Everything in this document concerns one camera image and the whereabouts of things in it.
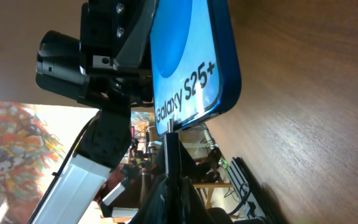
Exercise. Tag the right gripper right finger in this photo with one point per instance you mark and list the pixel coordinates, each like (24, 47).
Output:
(194, 211)

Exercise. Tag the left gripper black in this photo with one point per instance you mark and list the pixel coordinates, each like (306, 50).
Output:
(115, 46)

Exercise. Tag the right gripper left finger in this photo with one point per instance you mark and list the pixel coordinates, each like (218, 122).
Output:
(153, 211)

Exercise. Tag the blue Galaxy smartphone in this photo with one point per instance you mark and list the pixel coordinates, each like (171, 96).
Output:
(195, 68)

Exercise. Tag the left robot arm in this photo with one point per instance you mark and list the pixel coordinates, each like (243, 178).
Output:
(100, 145)

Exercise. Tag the aluminium frame rail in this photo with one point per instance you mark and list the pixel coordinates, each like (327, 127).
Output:
(252, 203)

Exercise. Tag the colourful wall painting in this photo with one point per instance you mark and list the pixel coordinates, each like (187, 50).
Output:
(28, 154)

